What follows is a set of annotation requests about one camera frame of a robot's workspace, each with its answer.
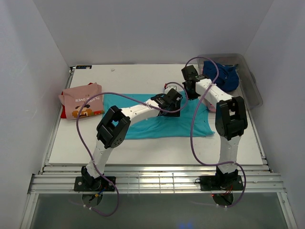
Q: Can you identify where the teal t-shirt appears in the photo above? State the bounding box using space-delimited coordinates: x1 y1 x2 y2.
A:
103 94 214 139

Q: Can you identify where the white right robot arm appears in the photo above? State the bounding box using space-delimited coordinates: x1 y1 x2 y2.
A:
182 65 248 190

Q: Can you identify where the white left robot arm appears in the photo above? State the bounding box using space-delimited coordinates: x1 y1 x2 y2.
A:
81 89 183 190

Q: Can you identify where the navy blue crumpled t-shirt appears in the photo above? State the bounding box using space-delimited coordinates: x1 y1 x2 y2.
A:
203 61 239 93

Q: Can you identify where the pink crumpled t-shirt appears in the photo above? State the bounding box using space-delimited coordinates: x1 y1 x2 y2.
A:
207 104 216 113

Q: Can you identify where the clear plastic bin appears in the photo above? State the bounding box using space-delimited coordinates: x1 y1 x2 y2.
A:
200 53 263 110

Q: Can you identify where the folded pink printed t-shirt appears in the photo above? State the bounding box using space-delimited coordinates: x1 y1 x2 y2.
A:
58 83 104 120

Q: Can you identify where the blue white label sticker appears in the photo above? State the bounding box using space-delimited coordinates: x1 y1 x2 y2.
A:
76 65 92 69

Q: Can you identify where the folded red t-shirt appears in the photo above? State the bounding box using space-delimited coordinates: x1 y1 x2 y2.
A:
58 83 96 119

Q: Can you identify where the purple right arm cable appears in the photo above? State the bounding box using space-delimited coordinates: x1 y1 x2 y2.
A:
184 56 246 208

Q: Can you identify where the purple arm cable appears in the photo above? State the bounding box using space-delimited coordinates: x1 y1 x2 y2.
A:
75 82 189 217
184 56 246 208

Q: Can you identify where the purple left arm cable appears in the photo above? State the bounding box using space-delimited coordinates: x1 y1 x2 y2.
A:
75 82 189 217

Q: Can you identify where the aluminium frame rail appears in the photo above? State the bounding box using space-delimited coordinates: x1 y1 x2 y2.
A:
28 164 286 194

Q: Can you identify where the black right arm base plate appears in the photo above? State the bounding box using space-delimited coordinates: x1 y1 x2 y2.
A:
195 175 244 191

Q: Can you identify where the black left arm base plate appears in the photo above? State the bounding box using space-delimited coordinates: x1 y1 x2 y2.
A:
73 177 115 192

